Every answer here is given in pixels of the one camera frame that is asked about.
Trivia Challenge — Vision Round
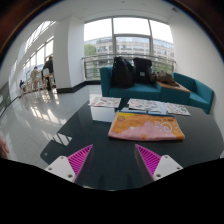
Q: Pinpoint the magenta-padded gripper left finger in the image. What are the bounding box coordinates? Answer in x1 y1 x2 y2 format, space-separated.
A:
44 143 96 188

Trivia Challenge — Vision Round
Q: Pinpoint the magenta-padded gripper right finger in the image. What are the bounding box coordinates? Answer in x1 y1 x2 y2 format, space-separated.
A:
133 143 184 186

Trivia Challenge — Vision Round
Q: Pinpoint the printed sticker sheet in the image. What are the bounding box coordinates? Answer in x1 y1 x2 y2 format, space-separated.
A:
163 102 192 117
127 98 163 114
88 96 122 109

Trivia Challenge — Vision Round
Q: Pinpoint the teal sofa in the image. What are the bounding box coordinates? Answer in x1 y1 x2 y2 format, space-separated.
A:
99 65 215 114

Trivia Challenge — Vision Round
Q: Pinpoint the wooden sofa side table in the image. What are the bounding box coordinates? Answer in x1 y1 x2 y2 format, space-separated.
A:
156 80 192 94

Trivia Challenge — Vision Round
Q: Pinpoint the brown jacket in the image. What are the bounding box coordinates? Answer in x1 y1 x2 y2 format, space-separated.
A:
152 70 180 88

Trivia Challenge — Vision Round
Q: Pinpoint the black backpack with label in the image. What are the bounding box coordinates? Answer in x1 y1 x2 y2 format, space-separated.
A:
133 57 154 85

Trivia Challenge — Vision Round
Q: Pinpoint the black bulky backpack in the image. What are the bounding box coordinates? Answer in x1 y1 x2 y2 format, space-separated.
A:
110 56 135 89

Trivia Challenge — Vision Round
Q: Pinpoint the metal window railing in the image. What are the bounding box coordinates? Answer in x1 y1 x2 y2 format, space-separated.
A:
81 53 177 81

